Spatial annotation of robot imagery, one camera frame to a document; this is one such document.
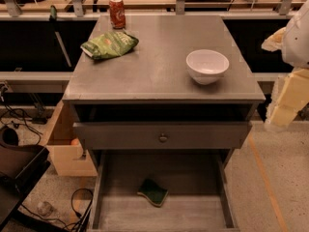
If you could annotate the white ceramic bowl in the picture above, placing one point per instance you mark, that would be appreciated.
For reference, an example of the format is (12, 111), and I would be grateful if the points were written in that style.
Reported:
(206, 66)

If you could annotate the light wooden crate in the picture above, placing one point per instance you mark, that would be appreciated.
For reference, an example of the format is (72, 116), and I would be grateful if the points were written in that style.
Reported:
(67, 159)

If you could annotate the black bin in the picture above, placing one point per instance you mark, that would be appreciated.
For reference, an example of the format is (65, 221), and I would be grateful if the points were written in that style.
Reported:
(20, 169)

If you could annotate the red soda can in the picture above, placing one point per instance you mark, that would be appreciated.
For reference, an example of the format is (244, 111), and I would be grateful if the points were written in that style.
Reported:
(117, 14)

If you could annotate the round drawer knob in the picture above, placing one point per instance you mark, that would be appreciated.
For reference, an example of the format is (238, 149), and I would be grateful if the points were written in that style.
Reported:
(163, 138)

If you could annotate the green chip bag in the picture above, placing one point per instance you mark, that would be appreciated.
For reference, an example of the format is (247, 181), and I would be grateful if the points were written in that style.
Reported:
(109, 45)

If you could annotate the green yellow sponge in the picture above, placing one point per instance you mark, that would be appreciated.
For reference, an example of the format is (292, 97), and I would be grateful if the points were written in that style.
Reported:
(154, 193)

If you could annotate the grey wooden drawer cabinet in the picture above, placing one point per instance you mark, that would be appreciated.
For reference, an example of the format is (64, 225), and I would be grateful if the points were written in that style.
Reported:
(155, 71)

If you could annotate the orange ball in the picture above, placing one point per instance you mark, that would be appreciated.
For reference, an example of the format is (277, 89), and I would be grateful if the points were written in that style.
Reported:
(75, 142)

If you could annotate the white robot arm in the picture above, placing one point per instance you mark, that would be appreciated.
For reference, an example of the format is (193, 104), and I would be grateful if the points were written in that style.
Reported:
(295, 43)

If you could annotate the grey open middle drawer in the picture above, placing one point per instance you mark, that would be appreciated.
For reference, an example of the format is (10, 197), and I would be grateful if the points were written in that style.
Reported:
(197, 199)

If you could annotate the grey top drawer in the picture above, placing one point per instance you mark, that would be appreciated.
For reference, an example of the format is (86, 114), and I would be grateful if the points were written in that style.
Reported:
(138, 126)

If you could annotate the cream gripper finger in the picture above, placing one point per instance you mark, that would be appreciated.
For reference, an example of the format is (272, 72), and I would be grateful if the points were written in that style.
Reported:
(274, 42)
(289, 95)

